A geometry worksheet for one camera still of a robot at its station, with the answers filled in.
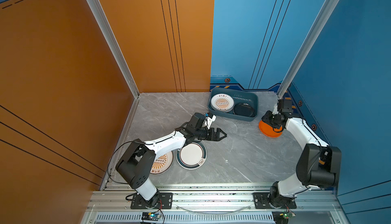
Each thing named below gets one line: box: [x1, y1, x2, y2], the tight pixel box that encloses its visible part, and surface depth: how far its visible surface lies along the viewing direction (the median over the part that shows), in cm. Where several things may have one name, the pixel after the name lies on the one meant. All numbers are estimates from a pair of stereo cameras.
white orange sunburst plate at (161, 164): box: [149, 150, 174, 175], surface depth 87 cm
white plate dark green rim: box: [175, 142, 208, 170], surface depth 89 cm
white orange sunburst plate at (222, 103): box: [210, 93, 236, 113], surface depth 114 cm
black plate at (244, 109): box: [233, 102, 255, 118], surface depth 108 cm
